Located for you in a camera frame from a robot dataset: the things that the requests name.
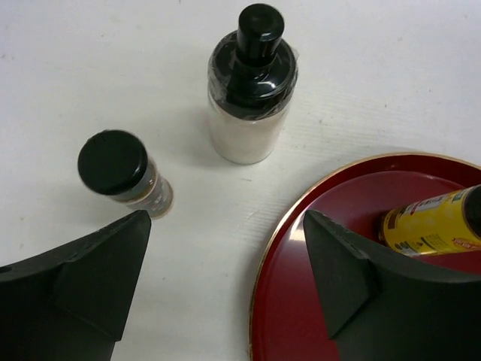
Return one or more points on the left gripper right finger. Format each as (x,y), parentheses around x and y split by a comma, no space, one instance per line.
(381,305)

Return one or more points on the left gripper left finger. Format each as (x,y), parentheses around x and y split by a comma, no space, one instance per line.
(73,302)

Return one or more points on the small yellow label bottle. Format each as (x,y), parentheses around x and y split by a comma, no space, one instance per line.
(444,224)

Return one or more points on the white jar black pump lid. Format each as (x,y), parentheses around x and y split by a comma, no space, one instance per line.
(252,73)

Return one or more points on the round red lacquer tray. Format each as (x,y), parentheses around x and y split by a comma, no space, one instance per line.
(286,320)

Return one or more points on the small black cap spice jar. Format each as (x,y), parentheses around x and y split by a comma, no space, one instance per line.
(115,163)

